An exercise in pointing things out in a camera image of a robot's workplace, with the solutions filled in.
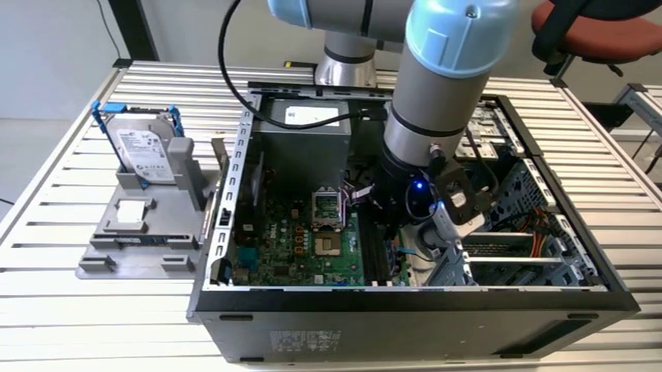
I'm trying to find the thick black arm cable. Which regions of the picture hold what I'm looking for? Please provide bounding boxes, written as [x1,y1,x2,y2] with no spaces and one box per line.
[217,0,390,129]

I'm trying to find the red office chair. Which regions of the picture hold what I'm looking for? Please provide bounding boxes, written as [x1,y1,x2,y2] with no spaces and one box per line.
[532,0,662,78]

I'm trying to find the hard disk with blue carrier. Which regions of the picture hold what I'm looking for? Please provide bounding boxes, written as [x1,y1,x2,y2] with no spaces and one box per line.
[90,99,186,187]

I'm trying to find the grey power supply unit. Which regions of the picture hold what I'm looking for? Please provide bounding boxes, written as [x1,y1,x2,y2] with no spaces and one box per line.
[256,98,389,195]

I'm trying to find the black open PC case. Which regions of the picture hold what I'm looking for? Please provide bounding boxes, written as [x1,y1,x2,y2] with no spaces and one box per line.
[186,79,643,365]

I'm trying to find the black vertical post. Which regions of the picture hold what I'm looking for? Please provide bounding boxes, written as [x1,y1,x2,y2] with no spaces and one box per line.
[107,0,161,69]

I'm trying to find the black CPU fan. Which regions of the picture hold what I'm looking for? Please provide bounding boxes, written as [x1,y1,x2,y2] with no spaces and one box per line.
[345,162,384,189]

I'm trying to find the aluminium frame side table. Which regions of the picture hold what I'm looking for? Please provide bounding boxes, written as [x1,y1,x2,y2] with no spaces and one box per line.
[609,81,662,139]

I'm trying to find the metal socket cover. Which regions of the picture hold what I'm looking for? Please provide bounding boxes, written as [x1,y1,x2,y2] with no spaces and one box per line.
[312,187,346,230]

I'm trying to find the grey metal disk bay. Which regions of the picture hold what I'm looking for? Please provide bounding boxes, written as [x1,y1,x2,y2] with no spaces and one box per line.
[429,230,596,288]

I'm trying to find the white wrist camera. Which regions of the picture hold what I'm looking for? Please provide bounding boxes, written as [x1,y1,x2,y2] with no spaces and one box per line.
[428,196,489,239]

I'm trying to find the silver CPU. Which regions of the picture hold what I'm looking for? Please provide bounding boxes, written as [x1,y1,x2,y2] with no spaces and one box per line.
[117,200,147,224]

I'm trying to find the red yellow wire bundle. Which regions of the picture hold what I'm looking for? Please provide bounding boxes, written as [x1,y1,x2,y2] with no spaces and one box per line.
[526,208,559,260]

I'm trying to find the CPU socket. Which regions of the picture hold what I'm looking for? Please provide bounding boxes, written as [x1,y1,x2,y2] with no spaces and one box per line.
[314,230,346,257]

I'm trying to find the black RAM slot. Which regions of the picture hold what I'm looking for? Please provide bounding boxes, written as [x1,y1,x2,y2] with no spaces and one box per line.
[366,224,380,287]
[373,232,388,287]
[358,208,373,287]

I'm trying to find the grey metal drive cage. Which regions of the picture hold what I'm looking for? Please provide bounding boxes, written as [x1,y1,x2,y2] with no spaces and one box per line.
[453,96,514,166]

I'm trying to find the grey parts rack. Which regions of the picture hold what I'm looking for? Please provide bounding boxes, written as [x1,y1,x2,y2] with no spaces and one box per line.
[77,135,220,280]

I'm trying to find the green motherboard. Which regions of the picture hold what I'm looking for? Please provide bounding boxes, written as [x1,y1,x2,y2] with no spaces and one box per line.
[233,193,416,288]

